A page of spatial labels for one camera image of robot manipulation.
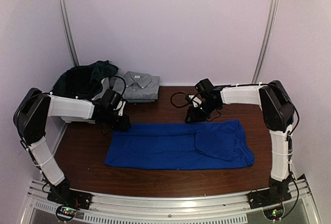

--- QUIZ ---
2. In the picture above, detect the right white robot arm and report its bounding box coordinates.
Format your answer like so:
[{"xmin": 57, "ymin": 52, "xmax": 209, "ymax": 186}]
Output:
[{"xmin": 185, "ymin": 79, "xmax": 299, "ymax": 204}]

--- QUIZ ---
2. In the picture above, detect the right aluminium frame post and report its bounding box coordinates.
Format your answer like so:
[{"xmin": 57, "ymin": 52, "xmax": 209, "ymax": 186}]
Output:
[{"xmin": 252, "ymin": 0, "xmax": 280, "ymax": 84}]

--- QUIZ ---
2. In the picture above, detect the white plastic laundry bin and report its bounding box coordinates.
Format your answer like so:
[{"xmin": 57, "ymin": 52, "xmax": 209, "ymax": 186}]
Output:
[{"xmin": 61, "ymin": 78, "xmax": 110, "ymax": 124}]

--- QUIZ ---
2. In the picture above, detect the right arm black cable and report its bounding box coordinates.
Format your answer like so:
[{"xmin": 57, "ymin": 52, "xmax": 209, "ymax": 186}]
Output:
[{"xmin": 170, "ymin": 92, "xmax": 193, "ymax": 108}]

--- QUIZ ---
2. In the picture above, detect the folded grey button shirt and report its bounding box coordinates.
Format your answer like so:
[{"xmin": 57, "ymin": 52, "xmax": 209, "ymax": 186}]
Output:
[{"xmin": 113, "ymin": 71, "xmax": 160, "ymax": 103}]

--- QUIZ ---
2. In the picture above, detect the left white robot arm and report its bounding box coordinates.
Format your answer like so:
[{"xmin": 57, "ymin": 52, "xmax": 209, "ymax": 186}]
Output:
[{"xmin": 13, "ymin": 88, "xmax": 131, "ymax": 205}]

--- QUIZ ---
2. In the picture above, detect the left aluminium frame post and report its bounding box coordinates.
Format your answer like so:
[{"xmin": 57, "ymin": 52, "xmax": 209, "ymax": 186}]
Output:
[{"xmin": 58, "ymin": 0, "xmax": 79, "ymax": 67}]

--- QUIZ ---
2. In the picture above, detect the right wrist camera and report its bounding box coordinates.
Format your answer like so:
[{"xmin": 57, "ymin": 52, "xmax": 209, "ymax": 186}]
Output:
[{"xmin": 187, "ymin": 95, "xmax": 202, "ymax": 108}]

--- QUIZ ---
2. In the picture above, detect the blue t-shirt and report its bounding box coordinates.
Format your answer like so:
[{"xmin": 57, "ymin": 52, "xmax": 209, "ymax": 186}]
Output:
[{"xmin": 104, "ymin": 120, "xmax": 254, "ymax": 170}]

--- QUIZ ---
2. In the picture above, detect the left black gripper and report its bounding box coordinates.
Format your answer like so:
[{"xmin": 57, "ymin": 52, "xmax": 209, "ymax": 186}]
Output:
[{"xmin": 100, "ymin": 110, "xmax": 130, "ymax": 131}]

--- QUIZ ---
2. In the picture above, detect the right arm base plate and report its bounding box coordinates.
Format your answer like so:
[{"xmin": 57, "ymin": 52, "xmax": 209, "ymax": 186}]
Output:
[{"xmin": 247, "ymin": 188, "xmax": 292, "ymax": 209}]

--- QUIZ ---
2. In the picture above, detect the aluminium frame post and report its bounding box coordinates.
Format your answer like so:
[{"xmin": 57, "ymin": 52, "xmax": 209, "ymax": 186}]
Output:
[
  {"xmin": 58, "ymin": 0, "xmax": 79, "ymax": 67},
  {"xmin": 252, "ymin": 0, "xmax": 280, "ymax": 84}
]

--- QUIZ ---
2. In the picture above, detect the front aluminium rail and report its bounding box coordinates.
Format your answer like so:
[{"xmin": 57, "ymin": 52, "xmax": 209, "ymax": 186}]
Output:
[{"xmin": 25, "ymin": 180, "xmax": 316, "ymax": 224}]

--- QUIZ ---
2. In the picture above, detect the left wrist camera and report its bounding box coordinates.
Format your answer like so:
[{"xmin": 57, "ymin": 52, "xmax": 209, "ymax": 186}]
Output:
[{"xmin": 114, "ymin": 100, "xmax": 127, "ymax": 116}]

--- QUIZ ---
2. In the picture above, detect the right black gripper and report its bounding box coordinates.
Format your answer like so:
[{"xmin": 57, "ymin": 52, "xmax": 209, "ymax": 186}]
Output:
[{"xmin": 186, "ymin": 100, "xmax": 219, "ymax": 124}]

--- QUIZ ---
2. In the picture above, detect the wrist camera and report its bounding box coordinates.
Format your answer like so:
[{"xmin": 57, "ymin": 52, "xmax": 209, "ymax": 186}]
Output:
[
  {"xmin": 187, "ymin": 95, "xmax": 202, "ymax": 108},
  {"xmin": 114, "ymin": 100, "xmax": 127, "ymax": 116}
]

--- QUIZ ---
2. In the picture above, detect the dark green plaid shirt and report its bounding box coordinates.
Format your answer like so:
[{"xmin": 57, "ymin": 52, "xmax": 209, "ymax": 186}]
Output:
[{"xmin": 52, "ymin": 61, "xmax": 118, "ymax": 99}]

